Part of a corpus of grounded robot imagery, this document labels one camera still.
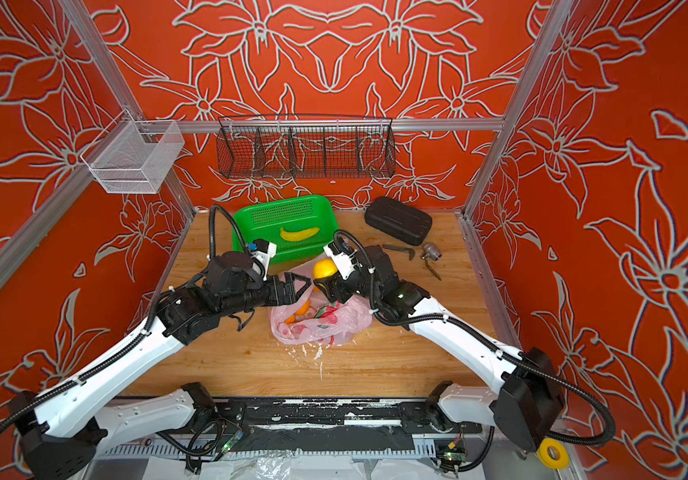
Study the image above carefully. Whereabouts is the black wire wall basket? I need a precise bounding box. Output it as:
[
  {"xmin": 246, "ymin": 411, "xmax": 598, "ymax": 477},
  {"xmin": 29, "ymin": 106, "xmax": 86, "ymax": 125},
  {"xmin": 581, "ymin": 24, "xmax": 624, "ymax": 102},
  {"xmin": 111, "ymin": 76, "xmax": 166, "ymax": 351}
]
[{"xmin": 215, "ymin": 115, "xmax": 397, "ymax": 179}]

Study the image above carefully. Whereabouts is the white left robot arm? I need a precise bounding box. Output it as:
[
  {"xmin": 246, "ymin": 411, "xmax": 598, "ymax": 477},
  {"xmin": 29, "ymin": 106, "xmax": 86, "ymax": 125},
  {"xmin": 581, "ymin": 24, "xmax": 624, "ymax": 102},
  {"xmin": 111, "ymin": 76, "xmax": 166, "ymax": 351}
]
[{"xmin": 0, "ymin": 271, "xmax": 311, "ymax": 479}]

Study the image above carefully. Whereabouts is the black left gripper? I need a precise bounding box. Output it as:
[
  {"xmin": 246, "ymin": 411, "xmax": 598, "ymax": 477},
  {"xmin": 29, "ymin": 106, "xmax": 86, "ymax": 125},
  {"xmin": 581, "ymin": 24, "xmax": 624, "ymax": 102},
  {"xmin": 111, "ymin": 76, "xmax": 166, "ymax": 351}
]
[{"xmin": 222, "ymin": 271, "xmax": 312, "ymax": 318}]

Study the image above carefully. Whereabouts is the orange fruit in bag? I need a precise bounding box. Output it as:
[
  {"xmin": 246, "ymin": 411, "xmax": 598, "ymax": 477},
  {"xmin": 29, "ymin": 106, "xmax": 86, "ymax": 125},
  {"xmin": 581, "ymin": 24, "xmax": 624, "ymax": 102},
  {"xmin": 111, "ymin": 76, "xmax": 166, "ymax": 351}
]
[{"xmin": 293, "ymin": 299, "xmax": 311, "ymax": 321}]

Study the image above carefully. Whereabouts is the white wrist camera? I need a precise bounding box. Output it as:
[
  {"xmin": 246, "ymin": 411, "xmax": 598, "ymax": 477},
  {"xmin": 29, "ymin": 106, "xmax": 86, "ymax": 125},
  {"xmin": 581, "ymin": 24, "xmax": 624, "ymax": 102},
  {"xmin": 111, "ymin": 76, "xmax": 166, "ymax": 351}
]
[
  {"xmin": 327, "ymin": 243, "xmax": 356, "ymax": 280},
  {"xmin": 246, "ymin": 239, "xmax": 277, "ymax": 278}
]

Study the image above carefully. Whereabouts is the white wire mesh basket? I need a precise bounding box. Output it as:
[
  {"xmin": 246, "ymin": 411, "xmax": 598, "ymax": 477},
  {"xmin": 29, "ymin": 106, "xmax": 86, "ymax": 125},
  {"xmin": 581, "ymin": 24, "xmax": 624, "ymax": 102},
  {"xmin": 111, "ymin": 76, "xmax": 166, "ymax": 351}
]
[{"xmin": 80, "ymin": 120, "xmax": 184, "ymax": 194}]

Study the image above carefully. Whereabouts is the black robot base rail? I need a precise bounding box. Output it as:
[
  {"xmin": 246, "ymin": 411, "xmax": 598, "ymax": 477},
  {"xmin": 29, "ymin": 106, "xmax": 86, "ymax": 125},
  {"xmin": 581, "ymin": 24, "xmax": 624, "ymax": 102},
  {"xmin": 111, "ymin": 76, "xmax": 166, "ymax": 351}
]
[{"xmin": 194, "ymin": 397, "xmax": 484, "ymax": 459}]

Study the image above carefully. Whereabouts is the silver metal fitting tool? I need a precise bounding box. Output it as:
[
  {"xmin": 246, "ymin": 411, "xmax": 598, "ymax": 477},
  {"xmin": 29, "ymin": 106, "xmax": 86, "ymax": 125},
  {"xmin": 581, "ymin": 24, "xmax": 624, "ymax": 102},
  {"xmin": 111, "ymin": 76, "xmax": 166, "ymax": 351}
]
[{"xmin": 422, "ymin": 242, "xmax": 442, "ymax": 281}]

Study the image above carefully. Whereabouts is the yellow toy banana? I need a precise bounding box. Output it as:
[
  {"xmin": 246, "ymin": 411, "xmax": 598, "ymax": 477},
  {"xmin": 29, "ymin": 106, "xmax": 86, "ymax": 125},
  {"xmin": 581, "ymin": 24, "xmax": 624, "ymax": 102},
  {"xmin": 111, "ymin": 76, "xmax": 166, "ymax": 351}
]
[{"xmin": 280, "ymin": 227, "xmax": 320, "ymax": 243}]

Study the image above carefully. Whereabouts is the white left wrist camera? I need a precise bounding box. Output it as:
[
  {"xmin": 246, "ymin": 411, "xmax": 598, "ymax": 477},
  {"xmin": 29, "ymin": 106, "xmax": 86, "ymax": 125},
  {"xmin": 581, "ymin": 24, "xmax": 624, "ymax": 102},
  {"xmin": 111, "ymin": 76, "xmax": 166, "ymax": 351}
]
[{"xmin": 246, "ymin": 239, "xmax": 277, "ymax": 278}]

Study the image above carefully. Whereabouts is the dark metal bracket tool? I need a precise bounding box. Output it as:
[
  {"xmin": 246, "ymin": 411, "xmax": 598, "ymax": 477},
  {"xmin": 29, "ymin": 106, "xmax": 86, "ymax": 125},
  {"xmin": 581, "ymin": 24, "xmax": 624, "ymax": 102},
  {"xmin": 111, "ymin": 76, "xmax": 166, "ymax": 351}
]
[{"xmin": 382, "ymin": 244, "xmax": 416, "ymax": 261}]

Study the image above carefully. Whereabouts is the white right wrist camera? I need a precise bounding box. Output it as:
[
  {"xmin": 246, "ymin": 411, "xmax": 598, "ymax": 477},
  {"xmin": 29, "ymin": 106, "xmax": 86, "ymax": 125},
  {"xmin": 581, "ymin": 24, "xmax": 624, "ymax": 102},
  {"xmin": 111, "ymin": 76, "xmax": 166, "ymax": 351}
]
[{"xmin": 327, "ymin": 243, "xmax": 356, "ymax": 280}]

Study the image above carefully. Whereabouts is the green plastic perforated basket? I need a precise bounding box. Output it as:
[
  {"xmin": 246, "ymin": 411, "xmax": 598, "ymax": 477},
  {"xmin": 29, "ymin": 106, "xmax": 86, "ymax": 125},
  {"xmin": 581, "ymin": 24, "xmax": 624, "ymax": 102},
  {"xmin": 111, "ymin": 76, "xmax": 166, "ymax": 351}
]
[{"xmin": 233, "ymin": 195, "xmax": 339, "ymax": 264}]

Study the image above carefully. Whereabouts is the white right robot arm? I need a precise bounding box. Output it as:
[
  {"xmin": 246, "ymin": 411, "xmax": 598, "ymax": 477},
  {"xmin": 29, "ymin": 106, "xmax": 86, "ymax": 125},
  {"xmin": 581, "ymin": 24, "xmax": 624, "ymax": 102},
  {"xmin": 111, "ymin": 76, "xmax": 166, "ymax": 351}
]
[{"xmin": 314, "ymin": 239, "xmax": 616, "ymax": 452}]

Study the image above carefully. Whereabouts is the pink translucent plastic bag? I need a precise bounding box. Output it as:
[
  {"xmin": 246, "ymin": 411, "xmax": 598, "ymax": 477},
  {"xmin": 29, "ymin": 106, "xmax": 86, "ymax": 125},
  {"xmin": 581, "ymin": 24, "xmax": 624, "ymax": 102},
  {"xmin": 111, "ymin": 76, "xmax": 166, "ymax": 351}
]
[{"xmin": 268, "ymin": 283, "xmax": 373, "ymax": 345}]

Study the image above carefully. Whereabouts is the yellow lemon fruit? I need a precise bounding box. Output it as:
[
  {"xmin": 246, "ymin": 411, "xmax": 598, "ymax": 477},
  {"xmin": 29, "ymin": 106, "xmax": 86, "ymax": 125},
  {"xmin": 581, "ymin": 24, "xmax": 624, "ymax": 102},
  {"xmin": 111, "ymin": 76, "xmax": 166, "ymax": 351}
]
[{"xmin": 313, "ymin": 258, "xmax": 339, "ymax": 280}]

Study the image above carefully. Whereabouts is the yellow tape roll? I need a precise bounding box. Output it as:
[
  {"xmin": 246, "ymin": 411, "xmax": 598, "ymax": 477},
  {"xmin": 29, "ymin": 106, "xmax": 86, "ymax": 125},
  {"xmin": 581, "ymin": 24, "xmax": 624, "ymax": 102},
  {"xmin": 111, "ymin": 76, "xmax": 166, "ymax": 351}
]
[{"xmin": 536, "ymin": 438, "xmax": 571, "ymax": 470}]

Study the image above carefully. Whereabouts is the black plastic tool case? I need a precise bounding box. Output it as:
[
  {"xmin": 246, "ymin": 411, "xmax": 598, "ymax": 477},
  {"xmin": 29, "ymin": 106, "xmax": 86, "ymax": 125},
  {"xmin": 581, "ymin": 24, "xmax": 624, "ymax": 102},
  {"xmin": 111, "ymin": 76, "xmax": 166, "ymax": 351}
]
[{"xmin": 364, "ymin": 196, "xmax": 433, "ymax": 246}]

